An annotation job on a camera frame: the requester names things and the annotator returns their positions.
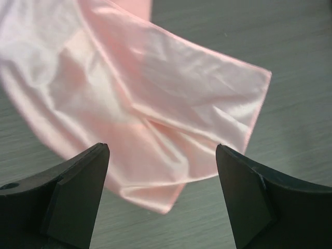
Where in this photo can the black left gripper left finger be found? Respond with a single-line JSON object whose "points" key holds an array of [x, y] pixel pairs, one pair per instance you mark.
{"points": [[55, 208]]}

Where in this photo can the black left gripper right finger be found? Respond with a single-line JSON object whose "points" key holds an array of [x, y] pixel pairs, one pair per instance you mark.
{"points": [[270, 209]]}

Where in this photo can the pink satin napkin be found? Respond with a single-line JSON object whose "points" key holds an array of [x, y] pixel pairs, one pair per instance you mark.
{"points": [[82, 72]]}

